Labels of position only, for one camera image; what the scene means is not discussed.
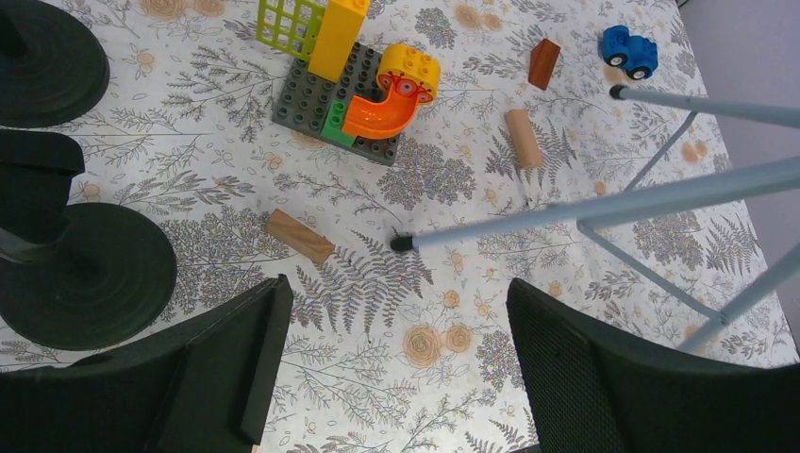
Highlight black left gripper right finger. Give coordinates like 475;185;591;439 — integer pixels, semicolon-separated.
507;278;799;452

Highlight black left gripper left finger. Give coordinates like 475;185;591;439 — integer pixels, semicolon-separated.
1;275;293;452

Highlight light blue music stand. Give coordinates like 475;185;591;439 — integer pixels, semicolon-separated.
390;84;799;352

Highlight black microphone stand front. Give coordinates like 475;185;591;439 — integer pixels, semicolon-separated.
1;129;177;351

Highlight black microphone stand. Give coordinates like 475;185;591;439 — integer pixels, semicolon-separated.
1;1;110;128
1;129;177;351

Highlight light wooden block centre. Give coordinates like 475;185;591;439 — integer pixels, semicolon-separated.
265;209;335;264

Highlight light wooden block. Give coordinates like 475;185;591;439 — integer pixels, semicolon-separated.
265;209;335;264
504;109;543;169

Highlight floral tablecloth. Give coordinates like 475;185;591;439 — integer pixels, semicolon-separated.
0;0;800;453

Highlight light wooden block right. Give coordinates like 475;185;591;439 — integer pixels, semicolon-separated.
504;109;543;169

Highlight toy brick assembly grey base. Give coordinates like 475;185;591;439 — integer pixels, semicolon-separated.
255;0;442;168

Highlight dark red wooden block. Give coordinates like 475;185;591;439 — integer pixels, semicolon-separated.
527;39;560;91

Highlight blue toy car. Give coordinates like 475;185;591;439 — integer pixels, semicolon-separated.
601;25;658;80

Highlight black microphone stand rear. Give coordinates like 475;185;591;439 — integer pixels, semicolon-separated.
1;1;110;128

